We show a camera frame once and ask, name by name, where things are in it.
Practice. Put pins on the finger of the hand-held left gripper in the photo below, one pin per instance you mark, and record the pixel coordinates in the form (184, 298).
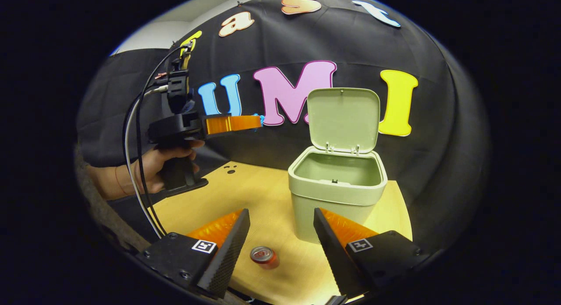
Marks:
(232, 124)

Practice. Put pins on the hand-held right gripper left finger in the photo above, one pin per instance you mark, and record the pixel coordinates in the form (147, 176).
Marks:
(230, 252)

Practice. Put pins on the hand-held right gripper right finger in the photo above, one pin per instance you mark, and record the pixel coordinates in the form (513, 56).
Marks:
(331, 252)

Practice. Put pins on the red pop can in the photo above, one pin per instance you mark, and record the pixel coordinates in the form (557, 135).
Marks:
(263, 255)

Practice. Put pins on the pale green desktop garbage bin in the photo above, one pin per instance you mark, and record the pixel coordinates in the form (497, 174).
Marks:
(337, 200)

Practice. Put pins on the wooden desktop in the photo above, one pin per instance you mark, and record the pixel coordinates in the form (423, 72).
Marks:
(263, 200)

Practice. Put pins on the copper cloth clip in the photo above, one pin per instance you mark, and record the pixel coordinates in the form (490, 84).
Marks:
(160, 75)

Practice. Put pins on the black backdrop cloth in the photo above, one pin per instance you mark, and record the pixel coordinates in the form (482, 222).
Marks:
(271, 46)

